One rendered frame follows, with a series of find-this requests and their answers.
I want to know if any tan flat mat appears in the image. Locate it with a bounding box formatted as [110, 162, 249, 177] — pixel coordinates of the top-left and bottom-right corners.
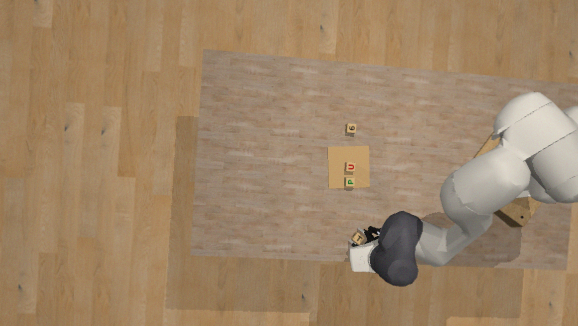
[328, 146, 370, 189]

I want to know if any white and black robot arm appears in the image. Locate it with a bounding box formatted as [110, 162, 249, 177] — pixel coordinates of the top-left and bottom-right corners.
[349, 92, 578, 287]

